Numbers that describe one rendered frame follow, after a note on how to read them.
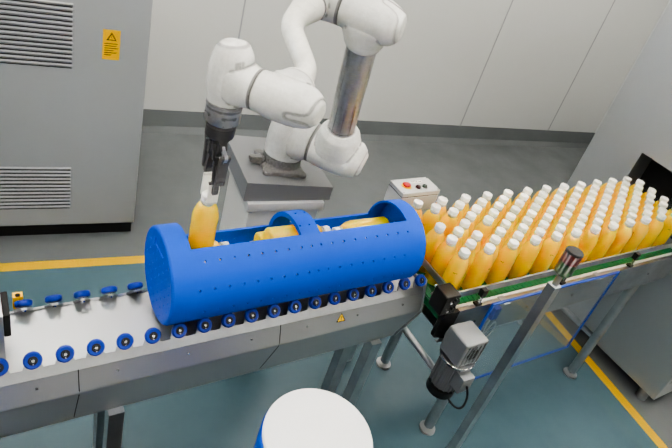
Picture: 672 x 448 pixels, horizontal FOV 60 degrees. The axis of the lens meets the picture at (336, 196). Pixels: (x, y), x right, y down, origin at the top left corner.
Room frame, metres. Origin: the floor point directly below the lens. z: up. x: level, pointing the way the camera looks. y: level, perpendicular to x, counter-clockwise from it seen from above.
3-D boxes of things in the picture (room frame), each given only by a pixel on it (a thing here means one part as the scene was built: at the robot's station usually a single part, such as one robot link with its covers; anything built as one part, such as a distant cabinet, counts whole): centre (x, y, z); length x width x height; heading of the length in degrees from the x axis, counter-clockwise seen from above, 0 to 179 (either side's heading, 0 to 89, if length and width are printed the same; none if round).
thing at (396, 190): (2.14, -0.30, 1.05); 0.20 x 0.10 x 0.10; 129
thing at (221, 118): (1.28, 0.33, 1.61); 0.09 x 0.09 x 0.06
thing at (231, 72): (1.27, 0.31, 1.72); 0.13 x 0.11 x 0.16; 79
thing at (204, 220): (1.28, 0.33, 1.24); 0.07 x 0.07 x 0.19
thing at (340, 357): (1.80, -0.23, 0.31); 0.06 x 0.06 x 0.63; 39
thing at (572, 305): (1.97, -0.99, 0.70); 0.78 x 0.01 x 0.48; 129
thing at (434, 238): (1.87, -0.41, 1.00); 0.07 x 0.07 x 0.19
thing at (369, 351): (1.69, -0.32, 0.31); 0.06 x 0.06 x 0.63; 39
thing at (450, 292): (1.65, -0.48, 0.95); 0.10 x 0.07 x 0.10; 39
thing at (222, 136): (1.28, 0.33, 1.53); 0.08 x 0.07 x 0.09; 39
